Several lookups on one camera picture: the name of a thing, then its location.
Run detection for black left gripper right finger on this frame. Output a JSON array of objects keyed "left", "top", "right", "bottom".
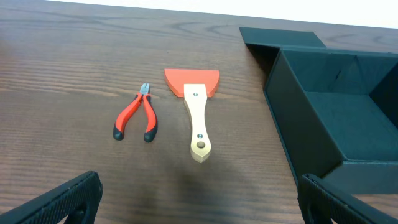
[{"left": 298, "top": 174, "right": 397, "bottom": 224}]

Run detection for red handled cutting pliers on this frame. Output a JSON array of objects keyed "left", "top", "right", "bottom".
[{"left": 113, "top": 83, "right": 158, "bottom": 142}]

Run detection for dark green open box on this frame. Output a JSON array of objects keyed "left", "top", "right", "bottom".
[{"left": 240, "top": 27, "right": 397, "bottom": 194}]

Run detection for orange scraper with wooden handle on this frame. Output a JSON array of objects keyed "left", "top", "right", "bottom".
[{"left": 164, "top": 68, "right": 220, "bottom": 163}]

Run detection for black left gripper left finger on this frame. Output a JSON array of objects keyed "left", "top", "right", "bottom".
[{"left": 1, "top": 171, "right": 103, "bottom": 224}]

